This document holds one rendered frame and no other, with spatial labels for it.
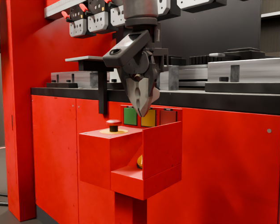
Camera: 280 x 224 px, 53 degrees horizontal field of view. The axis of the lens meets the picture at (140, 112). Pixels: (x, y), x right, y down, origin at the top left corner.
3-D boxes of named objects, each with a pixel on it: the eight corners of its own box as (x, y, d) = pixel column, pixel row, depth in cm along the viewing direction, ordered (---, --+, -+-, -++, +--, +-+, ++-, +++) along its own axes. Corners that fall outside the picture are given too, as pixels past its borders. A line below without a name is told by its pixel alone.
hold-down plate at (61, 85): (46, 87, 178) (46, 82, 178) (54, 87, 182) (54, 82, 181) (68, 88, 156) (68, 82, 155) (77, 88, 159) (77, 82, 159)
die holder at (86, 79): (51, 87, 185) (50, 72, 184) (59, 87, 189) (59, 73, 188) (91, 88, 148) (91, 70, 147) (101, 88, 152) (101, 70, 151)
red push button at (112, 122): (102, 134, 71) (102, 120, 71) (113, 132, 74) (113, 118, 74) (114, 136, 69) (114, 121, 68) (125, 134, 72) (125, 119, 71)
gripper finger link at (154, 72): (158, 96, 61) (156, 54, 59) (154, 97, 60) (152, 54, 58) (141, 95, 64) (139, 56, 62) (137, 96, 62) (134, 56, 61)
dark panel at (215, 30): (116, 83, 220) (115, 25, 215) (118, 83, 221) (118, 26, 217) (256, 83, 135) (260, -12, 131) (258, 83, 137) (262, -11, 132)
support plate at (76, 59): (65, 61, 115) (65, 58, 115) (117, 64, 132) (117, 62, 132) (88, 58, 101) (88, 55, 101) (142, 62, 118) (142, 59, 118)
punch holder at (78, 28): (69, 37, 159) (68, 7, 157) (82, 38, 165) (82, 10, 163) (82, 34, 148) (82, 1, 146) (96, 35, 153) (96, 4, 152)
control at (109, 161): (79, 180, 70) (78, 109, 68) (122, 166, 83) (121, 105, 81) (143, 201, 58) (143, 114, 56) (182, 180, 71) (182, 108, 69)
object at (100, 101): (79, 115, 113) (78, 60, 111) (109, 112, 122) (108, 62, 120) (84, 116, 110) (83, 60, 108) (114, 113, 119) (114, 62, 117)
